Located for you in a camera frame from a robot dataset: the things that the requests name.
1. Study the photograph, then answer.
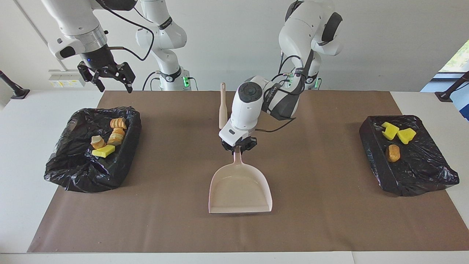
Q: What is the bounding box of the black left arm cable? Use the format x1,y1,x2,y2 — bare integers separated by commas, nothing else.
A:
256,51,315,133

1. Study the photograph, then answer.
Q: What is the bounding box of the brown bread roll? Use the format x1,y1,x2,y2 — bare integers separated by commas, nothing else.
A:
385,144,401,163

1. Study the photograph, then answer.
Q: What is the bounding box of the window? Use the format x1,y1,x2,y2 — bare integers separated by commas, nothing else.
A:
438,38,469,74

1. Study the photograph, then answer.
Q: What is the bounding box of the yellow sponge chunk green edge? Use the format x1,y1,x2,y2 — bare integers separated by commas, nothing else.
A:
92,145,116,158

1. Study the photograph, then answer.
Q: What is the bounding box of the white wall cable duct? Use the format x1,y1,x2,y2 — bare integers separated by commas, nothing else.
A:
14,0,68,71

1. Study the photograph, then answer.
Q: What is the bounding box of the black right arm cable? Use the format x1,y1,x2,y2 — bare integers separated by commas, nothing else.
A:
98,0,155,62

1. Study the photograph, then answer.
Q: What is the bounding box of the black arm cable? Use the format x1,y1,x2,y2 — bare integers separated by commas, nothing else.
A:
256,51,315,133
98,0,155,62

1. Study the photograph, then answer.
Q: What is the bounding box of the notched yellow sponge chunk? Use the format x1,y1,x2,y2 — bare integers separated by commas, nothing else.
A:
381,122,400,141

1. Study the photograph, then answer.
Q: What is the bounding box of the black stand foot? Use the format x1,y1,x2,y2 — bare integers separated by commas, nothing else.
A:
435,71,469,103
0,70,30,100

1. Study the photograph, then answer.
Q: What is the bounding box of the beige handled hand brush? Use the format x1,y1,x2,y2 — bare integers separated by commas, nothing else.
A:
219,82,228,130

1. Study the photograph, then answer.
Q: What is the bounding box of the black bag lined bin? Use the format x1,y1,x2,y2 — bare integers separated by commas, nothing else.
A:
44,106,142,193

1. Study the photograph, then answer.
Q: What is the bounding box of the beige plastic dustpan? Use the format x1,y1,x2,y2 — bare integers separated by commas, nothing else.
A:
208,146,273,214

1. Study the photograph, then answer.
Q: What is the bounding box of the black bag wrapped box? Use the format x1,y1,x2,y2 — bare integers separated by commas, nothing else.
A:
359,115,460,197

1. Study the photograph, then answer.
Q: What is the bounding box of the white wall socket box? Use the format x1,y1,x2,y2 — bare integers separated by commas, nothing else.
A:
48,69,88,88

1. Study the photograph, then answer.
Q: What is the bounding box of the brown paper table mat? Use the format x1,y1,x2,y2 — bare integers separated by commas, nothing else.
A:
27,91,469,253

